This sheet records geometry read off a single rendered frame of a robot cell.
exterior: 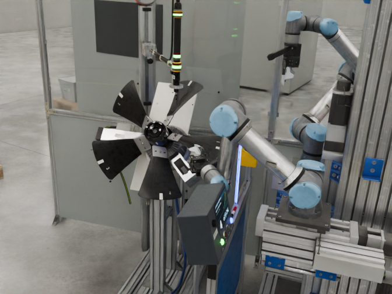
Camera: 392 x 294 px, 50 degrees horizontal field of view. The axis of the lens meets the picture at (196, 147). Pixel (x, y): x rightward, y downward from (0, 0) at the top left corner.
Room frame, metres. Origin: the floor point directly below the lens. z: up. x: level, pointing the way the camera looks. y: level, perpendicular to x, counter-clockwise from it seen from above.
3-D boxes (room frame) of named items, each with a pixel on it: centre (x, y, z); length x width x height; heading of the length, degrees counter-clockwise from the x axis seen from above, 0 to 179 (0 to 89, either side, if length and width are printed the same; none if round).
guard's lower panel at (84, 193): (2.79, -0.09, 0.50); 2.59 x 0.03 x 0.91; 74
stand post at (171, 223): (2.45, 0.15, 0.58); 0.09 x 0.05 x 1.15; 74
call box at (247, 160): (2.28, -0.32, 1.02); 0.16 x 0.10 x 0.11; 164
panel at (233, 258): (1.90, -0.21, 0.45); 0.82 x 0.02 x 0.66; 164
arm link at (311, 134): (2.11, -0.63, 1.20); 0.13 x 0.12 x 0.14; 17
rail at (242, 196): (1.90, -0.21, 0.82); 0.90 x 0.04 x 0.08; 164
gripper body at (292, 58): (2.19, -0.47, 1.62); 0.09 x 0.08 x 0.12; 74
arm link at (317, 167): (1.63, -0.48, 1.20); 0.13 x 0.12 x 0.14; 161
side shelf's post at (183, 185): (2.65, 0.07, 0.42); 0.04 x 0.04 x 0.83; 74
